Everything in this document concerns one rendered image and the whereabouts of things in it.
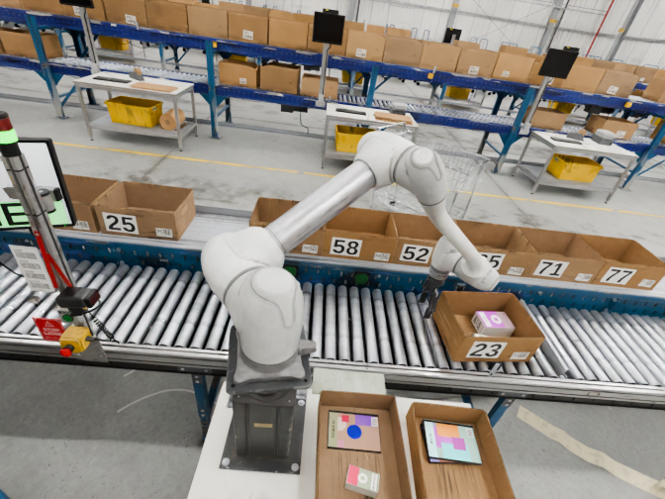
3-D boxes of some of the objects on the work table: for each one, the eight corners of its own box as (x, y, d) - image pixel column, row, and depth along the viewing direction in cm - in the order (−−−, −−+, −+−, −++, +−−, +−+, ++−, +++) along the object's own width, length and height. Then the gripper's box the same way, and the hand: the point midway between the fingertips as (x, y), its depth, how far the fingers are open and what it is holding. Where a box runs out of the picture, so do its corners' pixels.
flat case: (380, 453, 120) (381, 451, 119) (327, 449, 119) (327, 447, 119) (377, 416, 131) (378, 414, 131) (328, 411, 131) (329, 409, 130)
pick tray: (313, 528, 101) (316, 515, 96) (317, 404, 133) (320, 389, 127) (407, 532, 103) (416, 520, 98) (389, 409, 135) (395, 394, 129)
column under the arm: (299, 474, 112) (308, 422, 93) (219, 468, 111) (211, 413, 92) (306, 400, 133) (314, 345, 114) (237, 394, 132) (235, 337, 113)
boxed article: (347, 470, 115) (349, 464, 112) (377, 479, 113) (379, 473, 111) (343, 488, 110) (345, 482, 108) (374, 498, 109) (377, 492, 106)
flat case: (481, 465, 120) (482, 463, 119) (427, 458, 120) (428, 456, 119) (470, 427, 131) (472, 425, 130) (422, 420, 131) (423, 418, 130)
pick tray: (421, 540, 102) (430, 529, 97) (404, 415, 134) (411, 400, 128) (514, 549, 103) (528, 539, 98) (476, 423, 135) (486, 409, 129)
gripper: (424, 259, 167) (412, 293, 180) (435, 291, 149) (421, 326, 162) (438, 260, 168) (426, 294, 181) (452, 292, 149) (436, 328, 162)
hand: (425, 306), depth 170 cm, fingers open, 10 cm apart
